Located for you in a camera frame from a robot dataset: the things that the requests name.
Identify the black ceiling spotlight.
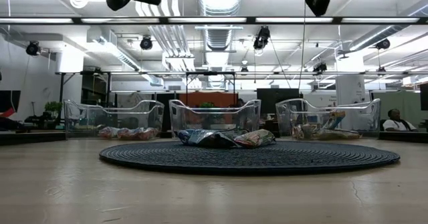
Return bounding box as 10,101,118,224
312,62,328,74
139,35,154,51
25,40,41,57
375,38,391,51
253,25,272,51

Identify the black room monitor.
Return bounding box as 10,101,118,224
256,88,300,114

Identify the blue snack bar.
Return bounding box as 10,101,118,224
98,126,120,140

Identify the thin hanging black cable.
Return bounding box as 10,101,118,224
298,0,307,90

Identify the thin black room rail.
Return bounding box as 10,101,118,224
55,70,428,104

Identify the round dark woven placemat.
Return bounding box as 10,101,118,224
98,139,401,177

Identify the black overhead crossbeam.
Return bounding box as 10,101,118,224
0,15,428,26

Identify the orange partition panel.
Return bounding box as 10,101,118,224
179,92,239,108

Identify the clear plastic bin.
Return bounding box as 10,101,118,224
169,98,263,141
63,98,165,141
275,98,382,140

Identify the blue crispy rice bar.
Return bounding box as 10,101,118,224
176,128,240,149

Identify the white pillar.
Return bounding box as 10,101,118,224
335,75,366,106

